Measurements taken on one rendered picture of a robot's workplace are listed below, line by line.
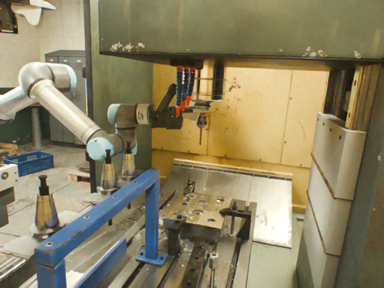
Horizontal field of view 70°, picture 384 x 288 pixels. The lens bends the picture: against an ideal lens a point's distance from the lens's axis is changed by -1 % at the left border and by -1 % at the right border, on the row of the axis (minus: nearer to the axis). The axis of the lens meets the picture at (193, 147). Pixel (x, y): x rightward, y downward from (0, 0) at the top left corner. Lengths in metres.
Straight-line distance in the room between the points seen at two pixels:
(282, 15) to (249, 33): 0.08
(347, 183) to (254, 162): 1.32
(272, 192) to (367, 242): 1.29
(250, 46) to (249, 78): 1.34
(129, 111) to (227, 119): 1.12
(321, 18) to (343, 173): 0.37
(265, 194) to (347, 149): 1.24
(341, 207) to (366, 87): 0.31
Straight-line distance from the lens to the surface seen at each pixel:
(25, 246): 0.60
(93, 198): 0.74
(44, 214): 0.60
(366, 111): 0.79
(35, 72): 1.13
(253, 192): 1.97
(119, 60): 1.75
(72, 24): 6.76
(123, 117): 1.03
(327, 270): 0.93
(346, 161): 0.79
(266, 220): 1.82
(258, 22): 0.67
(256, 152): 2.04
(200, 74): 0.93
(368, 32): 0.68
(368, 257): 0.77
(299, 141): 2.03
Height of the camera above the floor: 1.52
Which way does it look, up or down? 14 degrees down
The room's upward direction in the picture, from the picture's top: 3 degrees clockwise
